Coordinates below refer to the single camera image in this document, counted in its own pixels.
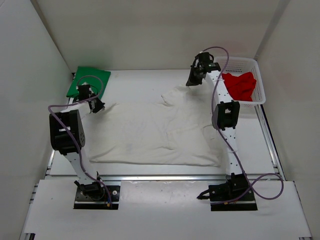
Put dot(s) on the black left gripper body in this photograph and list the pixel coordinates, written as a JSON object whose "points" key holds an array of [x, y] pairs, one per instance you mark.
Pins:
{"points": [[93, 95]]}

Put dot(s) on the green t shirt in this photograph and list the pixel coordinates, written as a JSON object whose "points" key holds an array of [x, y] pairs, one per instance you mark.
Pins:
{"points": [[96, 78]]}

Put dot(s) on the white t shirt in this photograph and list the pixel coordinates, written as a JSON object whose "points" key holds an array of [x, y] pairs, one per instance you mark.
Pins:
{"points": [[174, 131]]}

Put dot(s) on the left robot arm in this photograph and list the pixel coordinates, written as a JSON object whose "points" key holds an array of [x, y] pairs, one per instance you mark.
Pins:
{"points": [[67, 136]]}

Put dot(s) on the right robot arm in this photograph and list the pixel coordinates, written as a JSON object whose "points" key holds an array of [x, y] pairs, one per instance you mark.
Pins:
{"points": [[225, 113]]}

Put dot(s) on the white plastic basket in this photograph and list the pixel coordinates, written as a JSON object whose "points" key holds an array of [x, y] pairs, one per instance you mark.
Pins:
{"points": [[237, 66]]}

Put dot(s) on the red t shirt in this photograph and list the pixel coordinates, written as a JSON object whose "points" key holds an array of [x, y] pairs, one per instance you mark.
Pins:
{"points": [[240, 87]]}

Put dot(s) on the aluminium table rail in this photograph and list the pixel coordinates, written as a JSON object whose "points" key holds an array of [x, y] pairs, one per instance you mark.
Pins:
{"points": [[171, 177]]}

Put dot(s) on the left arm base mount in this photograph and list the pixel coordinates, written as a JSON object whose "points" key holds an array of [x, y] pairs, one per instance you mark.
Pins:
{"points": [[95, 197]]}

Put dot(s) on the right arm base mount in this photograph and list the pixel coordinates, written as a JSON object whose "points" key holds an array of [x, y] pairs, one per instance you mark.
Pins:
{"points": [[232, 196]]}

